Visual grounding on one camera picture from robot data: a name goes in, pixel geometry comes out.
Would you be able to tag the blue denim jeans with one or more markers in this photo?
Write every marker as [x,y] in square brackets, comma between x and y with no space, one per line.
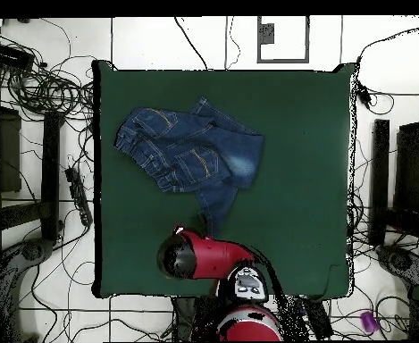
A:
[180,150]

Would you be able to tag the dark green table cloth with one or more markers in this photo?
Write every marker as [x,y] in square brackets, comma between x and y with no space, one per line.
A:
[302,125]

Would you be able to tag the black power adapter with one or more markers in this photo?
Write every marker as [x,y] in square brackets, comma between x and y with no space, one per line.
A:
[363,95]

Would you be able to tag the black table frame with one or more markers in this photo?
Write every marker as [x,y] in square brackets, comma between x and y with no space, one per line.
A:
[380,160]
[50,160]

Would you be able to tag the purple object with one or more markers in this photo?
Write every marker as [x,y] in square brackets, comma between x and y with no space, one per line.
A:
[369,321]

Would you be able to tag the black box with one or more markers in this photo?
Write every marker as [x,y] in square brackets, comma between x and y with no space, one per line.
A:
[9,55]

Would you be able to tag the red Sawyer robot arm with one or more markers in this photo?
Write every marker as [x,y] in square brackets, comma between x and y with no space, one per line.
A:
[212,255]

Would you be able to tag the black power strip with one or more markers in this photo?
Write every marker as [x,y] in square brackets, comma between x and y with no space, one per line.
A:
[318,319]
[78,194]

